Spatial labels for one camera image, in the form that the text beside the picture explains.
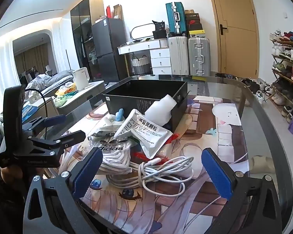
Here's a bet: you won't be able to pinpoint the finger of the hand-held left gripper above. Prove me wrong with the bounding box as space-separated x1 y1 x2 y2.
27 130 86 157
22 114 67 137

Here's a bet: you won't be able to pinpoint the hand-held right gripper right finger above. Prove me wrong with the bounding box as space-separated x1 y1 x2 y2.
201 148 282 234

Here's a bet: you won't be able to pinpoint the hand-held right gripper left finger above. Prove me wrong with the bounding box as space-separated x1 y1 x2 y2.
23 147 103 234

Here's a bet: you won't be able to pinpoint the zip bag of white laces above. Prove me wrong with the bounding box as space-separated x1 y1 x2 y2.
88 136 137 176

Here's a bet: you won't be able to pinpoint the white plastic bag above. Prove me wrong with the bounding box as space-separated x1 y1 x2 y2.
100 116 124 133

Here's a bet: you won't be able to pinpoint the white charging cable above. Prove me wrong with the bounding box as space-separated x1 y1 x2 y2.
107 156 194 195

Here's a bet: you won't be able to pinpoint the black cardboard box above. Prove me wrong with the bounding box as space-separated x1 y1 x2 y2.
102 79 188 132

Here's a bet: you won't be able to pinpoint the large white medicine packet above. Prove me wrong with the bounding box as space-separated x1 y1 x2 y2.
121 109 174 159

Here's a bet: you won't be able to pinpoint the small blue soft toy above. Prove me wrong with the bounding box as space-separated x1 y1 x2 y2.
115 108 125 122

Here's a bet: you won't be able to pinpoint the person's left hand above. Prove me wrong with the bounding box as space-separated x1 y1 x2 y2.
1 167 23 184

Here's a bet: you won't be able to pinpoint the white power strip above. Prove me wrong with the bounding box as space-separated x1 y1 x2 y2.
28 95 46 104

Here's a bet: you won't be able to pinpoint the colourful snack bags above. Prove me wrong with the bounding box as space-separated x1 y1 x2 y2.
54 83 78 108

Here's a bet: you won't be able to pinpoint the bed with grey duvet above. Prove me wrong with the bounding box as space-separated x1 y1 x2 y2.
19 69 75 98

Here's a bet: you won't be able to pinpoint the white side table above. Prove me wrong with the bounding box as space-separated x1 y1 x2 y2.
54 80 106 115

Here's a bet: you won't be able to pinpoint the printed cartoon table mat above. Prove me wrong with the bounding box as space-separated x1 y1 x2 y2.
61 95 247 234

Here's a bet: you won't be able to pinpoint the beige slippers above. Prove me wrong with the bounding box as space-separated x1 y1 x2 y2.
248 154 275 174

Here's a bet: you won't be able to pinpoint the white electric kettle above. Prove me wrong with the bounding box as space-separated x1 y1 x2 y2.
73 67 91 91

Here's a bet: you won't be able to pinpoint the red and white balloon pack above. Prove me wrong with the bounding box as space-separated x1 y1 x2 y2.
133 133 180 162

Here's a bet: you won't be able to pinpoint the brown curtain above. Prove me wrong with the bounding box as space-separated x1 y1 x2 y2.
13 44 52 78

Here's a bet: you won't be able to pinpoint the white foam block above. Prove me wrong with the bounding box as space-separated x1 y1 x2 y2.
145 94 178 127

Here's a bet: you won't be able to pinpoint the dark grey refrigerator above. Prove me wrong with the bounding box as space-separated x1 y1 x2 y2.
91 18 128 82

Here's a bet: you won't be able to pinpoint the pile of dark shoes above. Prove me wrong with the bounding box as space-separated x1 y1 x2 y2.
215 73 271 104

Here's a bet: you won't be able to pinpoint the woven grey basket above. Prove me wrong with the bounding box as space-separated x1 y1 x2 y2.
130 56 151 75

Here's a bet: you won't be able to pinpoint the dark glass cabinet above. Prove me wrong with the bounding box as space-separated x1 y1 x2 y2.
70 0 105 81

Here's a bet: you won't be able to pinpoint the oval mirror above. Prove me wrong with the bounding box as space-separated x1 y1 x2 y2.
130 23 159 41

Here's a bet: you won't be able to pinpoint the wooden shoe rack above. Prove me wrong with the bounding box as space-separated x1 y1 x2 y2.
270 29 293 125

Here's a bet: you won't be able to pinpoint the silver suitcase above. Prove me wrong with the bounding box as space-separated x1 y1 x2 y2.
188 37 210 76

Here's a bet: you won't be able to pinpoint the white dresser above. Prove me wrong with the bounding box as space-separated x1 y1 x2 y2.
117 39 172 75

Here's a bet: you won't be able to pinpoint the brown cardboard piece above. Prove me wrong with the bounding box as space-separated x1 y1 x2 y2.
113 4 123 20

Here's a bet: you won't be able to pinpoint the white suitcase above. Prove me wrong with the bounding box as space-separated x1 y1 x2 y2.
168 36 189 75

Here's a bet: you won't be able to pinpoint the black bag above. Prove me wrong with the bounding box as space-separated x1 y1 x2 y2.
152 20 167 39

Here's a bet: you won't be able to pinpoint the shoe rack with shoes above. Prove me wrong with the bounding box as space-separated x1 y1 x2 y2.
269 29 293 123

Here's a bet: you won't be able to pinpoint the wooden door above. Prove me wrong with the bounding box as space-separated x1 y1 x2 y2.
206 0 259 78

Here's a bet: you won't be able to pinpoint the black shoe box red logo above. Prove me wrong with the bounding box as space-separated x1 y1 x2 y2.
186 19 201 31

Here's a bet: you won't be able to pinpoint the teal suitcase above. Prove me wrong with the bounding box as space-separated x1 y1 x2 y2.
165 2 187 36

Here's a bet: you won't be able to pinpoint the thin black cable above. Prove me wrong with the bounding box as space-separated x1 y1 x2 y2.
24 88 50 138

